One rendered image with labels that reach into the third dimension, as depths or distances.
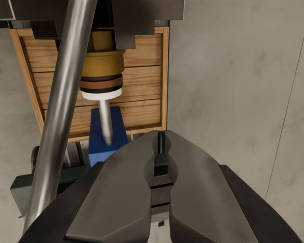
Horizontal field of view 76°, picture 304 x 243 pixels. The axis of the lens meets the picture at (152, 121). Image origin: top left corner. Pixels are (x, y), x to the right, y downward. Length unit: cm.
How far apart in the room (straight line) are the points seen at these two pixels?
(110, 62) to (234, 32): 149
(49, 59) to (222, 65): 140
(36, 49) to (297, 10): 189
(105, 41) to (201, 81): 141
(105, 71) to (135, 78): 26
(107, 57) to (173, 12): 12
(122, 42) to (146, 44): 24
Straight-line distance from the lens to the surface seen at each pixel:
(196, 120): 180
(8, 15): 24
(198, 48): 160
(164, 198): 73
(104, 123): 38
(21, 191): 72
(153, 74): 57
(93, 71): 31
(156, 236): 108
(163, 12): 33
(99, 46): 32
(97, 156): 39
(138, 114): 60
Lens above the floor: 143
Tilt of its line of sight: 60 degrees down
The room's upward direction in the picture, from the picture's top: 151 degrees clockwise
